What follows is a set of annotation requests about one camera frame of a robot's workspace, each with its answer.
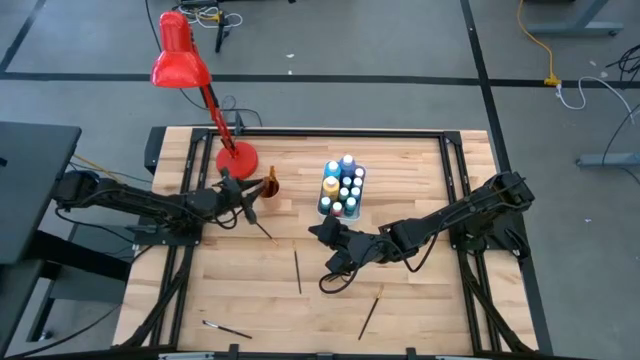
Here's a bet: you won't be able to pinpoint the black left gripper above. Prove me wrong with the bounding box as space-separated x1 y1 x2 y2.
212 167 267 226

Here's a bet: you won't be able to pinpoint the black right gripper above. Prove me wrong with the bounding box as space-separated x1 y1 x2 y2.
307 219 401 275

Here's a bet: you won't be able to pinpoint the thin black paintbrush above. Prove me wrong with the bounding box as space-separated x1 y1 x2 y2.
291 240 303 296

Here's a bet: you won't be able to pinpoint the large yellow paint bottle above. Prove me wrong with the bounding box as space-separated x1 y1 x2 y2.
322 176 341 201

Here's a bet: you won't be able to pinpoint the black brush silver ferrule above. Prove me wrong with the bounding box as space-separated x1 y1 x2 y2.
201 319 254 340

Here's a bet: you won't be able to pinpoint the peach plastic cup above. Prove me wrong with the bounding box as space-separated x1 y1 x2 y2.
260 172 281 200

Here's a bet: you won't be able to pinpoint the white plastic bin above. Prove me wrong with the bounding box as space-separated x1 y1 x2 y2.
316 160 368 222

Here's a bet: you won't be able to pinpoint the thin brush tan tip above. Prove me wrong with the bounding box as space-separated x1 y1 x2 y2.
253 221 280 247

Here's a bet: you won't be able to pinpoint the flat brush tan bristles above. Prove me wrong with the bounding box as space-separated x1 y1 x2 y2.
357 283 385 341

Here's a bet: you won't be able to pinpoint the red desk lamp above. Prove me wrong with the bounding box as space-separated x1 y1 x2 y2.
149 10 260 181

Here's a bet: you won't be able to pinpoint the black floor stand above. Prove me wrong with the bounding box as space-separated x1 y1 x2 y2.
213 22 232 54

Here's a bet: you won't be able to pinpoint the white label strip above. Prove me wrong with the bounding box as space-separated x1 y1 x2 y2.
158 352 216 360

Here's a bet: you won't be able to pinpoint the black desk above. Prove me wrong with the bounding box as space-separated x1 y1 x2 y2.
0 121 83 266

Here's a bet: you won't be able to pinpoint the grey table foot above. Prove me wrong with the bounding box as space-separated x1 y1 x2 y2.
574 151 640 168

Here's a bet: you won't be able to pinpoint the grey table leg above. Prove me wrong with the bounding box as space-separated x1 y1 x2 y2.
526 0 626 38

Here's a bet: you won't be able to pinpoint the floor cable bundle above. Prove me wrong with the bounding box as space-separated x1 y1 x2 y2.
174 0 245 30

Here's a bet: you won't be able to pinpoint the black desk leg frame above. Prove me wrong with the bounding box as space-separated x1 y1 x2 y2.
0 221 137 351

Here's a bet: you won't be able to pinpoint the white floor cable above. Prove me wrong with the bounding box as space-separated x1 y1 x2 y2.
554 74 637 126

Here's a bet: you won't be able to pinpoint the yellow extension cable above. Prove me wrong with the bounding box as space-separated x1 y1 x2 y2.
516 0 562 88

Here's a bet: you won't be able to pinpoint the black floor cables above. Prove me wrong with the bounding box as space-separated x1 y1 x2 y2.
604 42 640 84

